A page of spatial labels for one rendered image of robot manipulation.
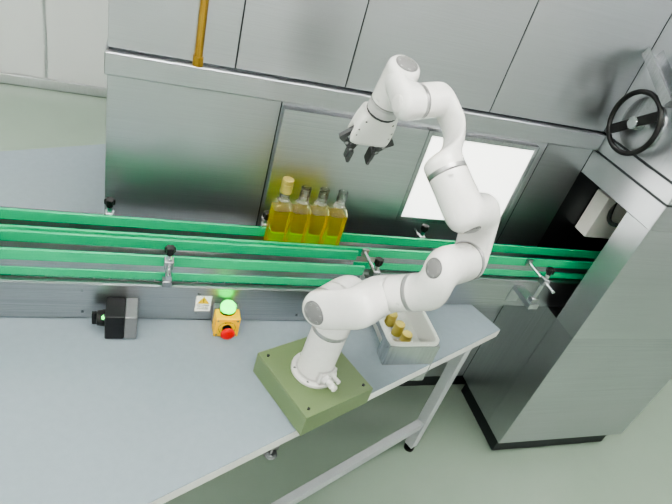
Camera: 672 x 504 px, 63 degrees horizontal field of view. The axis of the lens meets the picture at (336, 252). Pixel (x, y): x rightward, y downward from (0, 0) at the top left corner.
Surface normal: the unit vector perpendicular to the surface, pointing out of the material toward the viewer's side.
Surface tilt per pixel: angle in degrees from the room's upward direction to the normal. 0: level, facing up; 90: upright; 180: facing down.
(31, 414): 0
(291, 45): 90
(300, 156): 90
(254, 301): 90
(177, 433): 0
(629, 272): 90
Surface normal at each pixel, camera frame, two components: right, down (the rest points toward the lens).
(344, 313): -0.58, 0.32
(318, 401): 0.30, -0.79
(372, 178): 0.24, 0.61
